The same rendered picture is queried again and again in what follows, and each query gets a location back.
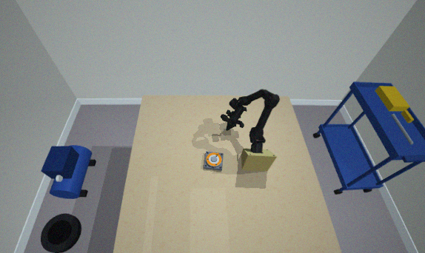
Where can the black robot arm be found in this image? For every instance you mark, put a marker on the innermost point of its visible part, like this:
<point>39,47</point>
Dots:
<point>256,133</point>

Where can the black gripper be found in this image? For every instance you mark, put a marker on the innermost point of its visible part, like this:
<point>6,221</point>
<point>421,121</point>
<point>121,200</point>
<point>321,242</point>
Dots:
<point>232,121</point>

